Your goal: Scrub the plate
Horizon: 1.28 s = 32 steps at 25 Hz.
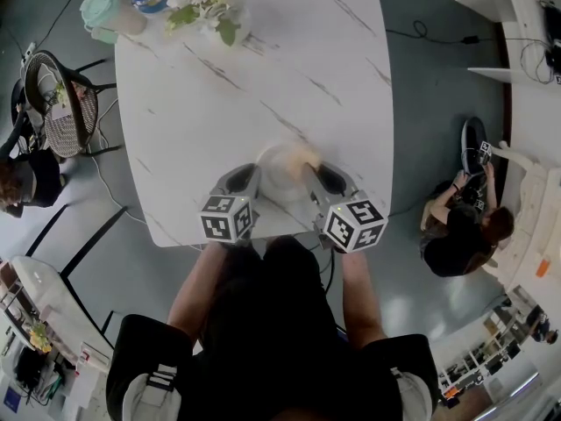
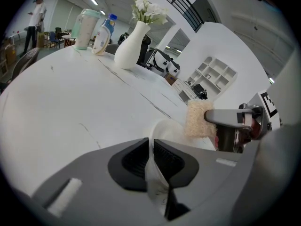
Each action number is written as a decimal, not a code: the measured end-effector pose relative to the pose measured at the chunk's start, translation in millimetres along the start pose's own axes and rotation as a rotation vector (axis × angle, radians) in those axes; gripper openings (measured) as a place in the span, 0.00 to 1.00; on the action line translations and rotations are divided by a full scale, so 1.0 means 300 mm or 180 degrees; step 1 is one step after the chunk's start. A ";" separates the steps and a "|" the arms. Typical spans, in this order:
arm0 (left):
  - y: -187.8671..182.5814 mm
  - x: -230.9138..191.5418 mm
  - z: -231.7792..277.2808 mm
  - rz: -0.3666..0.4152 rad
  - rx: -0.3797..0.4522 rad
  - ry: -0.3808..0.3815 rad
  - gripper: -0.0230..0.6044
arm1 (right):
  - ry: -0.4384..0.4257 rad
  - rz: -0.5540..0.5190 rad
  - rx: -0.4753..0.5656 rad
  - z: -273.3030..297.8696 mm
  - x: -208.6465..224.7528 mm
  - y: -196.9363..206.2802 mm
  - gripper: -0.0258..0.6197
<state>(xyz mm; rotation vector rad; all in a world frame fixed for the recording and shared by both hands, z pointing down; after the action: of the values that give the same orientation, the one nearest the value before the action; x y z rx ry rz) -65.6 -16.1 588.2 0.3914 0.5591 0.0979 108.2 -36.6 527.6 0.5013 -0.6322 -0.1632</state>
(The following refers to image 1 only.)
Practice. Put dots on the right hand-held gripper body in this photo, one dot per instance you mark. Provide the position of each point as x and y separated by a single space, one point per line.
355 226

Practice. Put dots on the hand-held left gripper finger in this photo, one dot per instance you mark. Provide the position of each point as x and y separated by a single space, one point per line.
224 182
256 187

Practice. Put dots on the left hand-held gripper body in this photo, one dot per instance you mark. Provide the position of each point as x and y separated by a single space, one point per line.
223 222

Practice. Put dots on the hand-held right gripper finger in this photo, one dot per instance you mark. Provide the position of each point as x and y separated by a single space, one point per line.
350 187
315 187

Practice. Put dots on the white round bowl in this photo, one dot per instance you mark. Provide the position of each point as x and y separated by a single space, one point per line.
278 173

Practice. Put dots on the cream fluffy brush piece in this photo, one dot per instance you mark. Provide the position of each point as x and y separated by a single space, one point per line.
302 158

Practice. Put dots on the person's left forearm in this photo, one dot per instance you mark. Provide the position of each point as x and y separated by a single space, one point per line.
193 287

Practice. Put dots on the person's right forearm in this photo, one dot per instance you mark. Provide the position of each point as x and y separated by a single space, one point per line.
359 301

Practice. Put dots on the black open case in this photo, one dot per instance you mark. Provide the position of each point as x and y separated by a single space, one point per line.
475 134

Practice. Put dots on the person's black shirt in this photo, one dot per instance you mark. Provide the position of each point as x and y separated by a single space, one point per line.
144 349

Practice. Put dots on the white ceramic vase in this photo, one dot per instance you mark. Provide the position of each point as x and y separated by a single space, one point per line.
243 20

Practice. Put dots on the dark wicker chair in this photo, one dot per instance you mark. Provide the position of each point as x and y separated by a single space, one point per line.
61 136

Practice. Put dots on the white shelf cabinet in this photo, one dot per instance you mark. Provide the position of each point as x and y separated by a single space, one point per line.
491 73

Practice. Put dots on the white dressing table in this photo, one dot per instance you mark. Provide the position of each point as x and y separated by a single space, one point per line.
534 200

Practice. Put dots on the small artificial flower bunch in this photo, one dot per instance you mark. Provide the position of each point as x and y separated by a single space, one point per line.
59 92

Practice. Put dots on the small orange item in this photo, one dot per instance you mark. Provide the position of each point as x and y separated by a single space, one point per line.
542 267

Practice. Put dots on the yellow flower bunch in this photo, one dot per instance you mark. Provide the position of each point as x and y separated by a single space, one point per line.
40 336

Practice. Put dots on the cup with teal lid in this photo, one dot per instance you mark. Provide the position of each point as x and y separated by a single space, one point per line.
98 4

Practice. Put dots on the white power strip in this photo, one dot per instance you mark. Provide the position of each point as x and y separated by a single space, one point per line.
30 52

